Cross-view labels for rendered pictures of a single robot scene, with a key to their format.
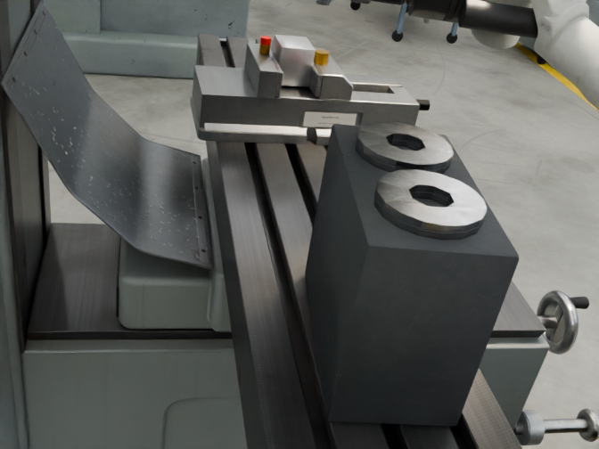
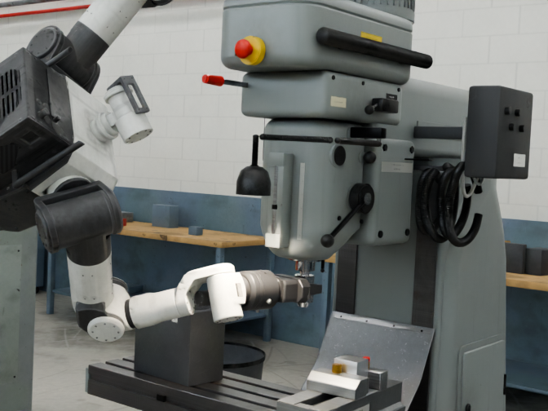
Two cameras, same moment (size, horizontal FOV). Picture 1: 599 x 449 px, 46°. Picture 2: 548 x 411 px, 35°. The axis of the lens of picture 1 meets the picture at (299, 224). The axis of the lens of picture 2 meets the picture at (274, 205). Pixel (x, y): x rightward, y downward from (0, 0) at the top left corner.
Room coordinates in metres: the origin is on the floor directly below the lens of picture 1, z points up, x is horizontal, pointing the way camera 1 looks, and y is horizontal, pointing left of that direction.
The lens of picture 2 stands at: (2.46, -1.26, 1.53)
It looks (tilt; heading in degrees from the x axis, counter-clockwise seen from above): 3 degrees down; 143
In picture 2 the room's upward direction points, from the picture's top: 3 degrees clockwise
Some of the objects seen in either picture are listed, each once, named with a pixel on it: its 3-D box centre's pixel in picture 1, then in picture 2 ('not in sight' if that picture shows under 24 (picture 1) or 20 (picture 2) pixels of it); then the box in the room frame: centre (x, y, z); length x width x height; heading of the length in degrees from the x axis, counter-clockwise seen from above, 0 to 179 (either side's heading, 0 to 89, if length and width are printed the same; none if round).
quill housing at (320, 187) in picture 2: not in sight; (310, 188); (0.92, 0.02, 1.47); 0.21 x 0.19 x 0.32; 15
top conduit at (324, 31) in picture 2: not in sight; (377, 50); (1.05, 0.09, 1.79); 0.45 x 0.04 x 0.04; 105
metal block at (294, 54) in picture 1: (291, 61); (351, 371); (1.06, 0.05, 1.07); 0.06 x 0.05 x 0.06; 18
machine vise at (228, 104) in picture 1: (305, 93); (342, 396); (1.07, 0.03, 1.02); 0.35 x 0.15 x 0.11; 108
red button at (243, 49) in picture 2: not in sight; (245, 49); (0.99, -0.23, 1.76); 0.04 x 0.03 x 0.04; 15
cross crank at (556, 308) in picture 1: (538, 322); not in sight; (1.05, -0.46, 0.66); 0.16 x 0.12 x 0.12; 105
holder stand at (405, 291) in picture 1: (393, 261); (178, 337); (0.55, -0.09, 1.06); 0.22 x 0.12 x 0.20; 10
